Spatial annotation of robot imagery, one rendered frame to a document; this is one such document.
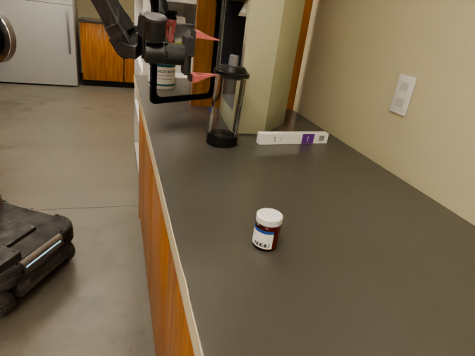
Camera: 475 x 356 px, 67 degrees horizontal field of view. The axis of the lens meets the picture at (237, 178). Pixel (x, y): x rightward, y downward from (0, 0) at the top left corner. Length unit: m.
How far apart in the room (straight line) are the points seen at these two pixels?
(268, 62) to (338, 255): 0.75
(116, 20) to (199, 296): 0.75
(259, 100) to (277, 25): 0.25
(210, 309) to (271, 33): 0.93
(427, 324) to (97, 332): 1.43
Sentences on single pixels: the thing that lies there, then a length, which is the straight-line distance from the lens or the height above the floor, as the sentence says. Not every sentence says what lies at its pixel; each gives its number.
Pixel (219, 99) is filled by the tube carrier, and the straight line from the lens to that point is 1.09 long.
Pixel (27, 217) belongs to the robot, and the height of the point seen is 0.24.
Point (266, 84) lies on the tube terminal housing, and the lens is 1.27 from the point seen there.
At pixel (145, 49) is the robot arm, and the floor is 1.21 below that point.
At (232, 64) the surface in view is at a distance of 1.10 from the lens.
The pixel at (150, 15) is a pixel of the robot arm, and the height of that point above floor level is 1.29.
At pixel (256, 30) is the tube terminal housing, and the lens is 1.23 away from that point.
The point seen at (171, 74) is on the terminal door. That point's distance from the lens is 1.38.
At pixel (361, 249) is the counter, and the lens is 0.75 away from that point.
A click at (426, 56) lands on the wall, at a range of 1.19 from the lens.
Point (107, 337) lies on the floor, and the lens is 1.78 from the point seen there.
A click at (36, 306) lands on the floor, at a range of 1.98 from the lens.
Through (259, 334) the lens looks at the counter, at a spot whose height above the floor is 0.94.
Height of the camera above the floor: 1.33
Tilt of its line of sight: 24 degrees down
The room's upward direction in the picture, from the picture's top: 7 degrees clockwise
